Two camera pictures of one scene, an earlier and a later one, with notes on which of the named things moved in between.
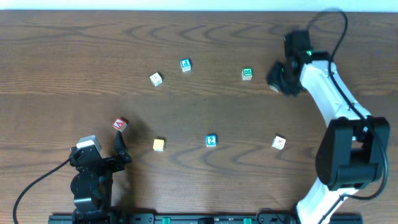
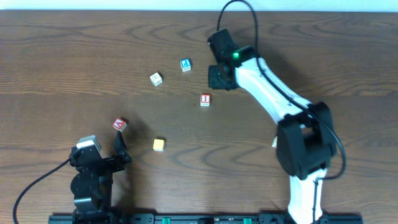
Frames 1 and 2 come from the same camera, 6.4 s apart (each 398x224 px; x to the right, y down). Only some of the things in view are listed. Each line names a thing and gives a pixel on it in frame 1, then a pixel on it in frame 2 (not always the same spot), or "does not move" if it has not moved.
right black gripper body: x=285 y=79 to x=216 y=81
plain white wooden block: x=156 y=79 does not move
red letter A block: x=120 y=124 does not move
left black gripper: x=104 y=161 does not move
